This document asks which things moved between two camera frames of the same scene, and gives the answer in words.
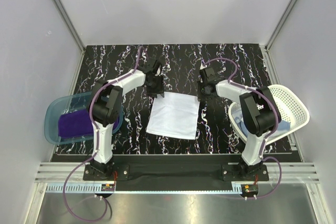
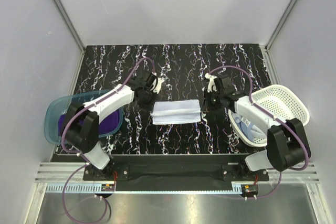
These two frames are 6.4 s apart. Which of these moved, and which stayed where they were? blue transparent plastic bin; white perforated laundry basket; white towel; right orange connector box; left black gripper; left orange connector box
Moved: left black gripper; white towel
Stayed: right orange connector box; white perforated laundry basket; blue transparent plastic bin; left orange connector box
